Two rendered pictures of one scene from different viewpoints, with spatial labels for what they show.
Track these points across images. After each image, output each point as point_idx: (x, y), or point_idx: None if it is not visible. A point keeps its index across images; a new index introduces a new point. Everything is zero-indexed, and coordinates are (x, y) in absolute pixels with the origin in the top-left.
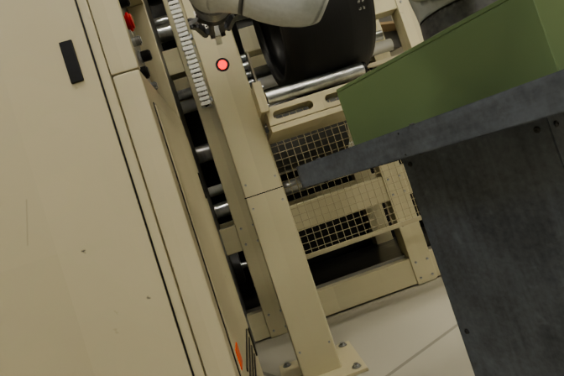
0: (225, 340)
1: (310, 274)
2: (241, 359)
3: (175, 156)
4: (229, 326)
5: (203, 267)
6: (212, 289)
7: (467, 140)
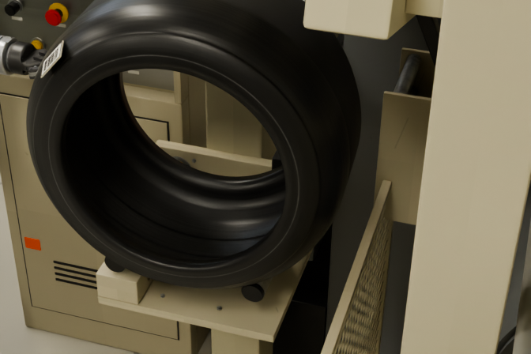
0: (9, 222)
1: (212, 353)
2: (34, 246)
3: (20, 128)
4: (31, 228)
5: (5, 186)
6: (15, 201)
7: None
